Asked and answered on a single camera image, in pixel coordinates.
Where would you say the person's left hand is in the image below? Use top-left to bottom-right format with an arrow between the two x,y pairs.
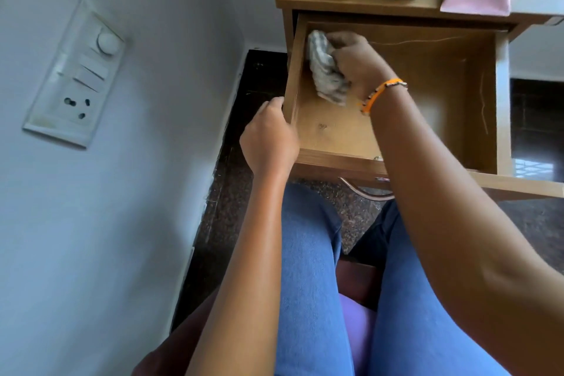
240,97 -> 301,176

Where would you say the person's right hand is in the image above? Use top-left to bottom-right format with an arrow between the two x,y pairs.
326,31 -> 401,101

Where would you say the grey checked cleaning cloth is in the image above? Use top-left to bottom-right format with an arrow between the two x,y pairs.
307,30 -> 352,106

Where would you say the wooden drawer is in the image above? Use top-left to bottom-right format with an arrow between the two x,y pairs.
282,12 -> 564,201

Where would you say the person's right forearm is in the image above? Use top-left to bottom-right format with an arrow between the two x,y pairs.
365,83 -> 564,376

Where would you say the person's left forearm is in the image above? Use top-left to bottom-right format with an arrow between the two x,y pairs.
185,169 -> 295,376

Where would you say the wooden bedside table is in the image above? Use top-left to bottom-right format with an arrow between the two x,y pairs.
275,0 -> 564,55

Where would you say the orange wrist band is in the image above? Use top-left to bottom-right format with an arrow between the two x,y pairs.
360,78 -> 405,115

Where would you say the person's left leg in jeans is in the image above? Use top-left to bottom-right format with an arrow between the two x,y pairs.
274,183 -> 354,376

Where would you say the person's leg in jeans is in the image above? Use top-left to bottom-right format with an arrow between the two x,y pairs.
274,183 -> 354,376
352,200 -> 513,376

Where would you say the purple seat cushion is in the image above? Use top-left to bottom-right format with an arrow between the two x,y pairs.
338,293 -> 378,376

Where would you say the person's right leg in jeans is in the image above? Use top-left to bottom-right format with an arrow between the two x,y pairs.
352,200 -> 513,376

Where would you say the beaded bracelet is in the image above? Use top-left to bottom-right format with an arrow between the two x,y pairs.
362,82 -> 409,105

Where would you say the metal drawer handle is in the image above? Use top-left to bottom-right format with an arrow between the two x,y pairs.
338,176 -> 395,202

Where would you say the white wall switchboard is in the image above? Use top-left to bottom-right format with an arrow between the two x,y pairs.
22,0 -> 128,150

